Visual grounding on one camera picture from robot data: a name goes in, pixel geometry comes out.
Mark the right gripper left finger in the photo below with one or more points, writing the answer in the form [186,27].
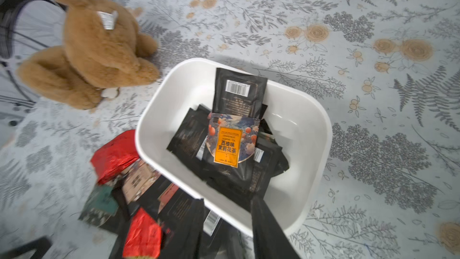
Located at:
[186,242]

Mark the orange label tea bag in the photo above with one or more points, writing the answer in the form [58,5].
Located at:
[230,148]

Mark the black barcode tea bag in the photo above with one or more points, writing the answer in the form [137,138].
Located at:
[239,94]

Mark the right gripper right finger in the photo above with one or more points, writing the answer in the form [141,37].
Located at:
[269,240]

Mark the shiny red foil tea bag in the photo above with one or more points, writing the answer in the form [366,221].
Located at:
[114,157]

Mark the brown teddy bear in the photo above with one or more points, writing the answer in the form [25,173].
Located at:
[102,48]

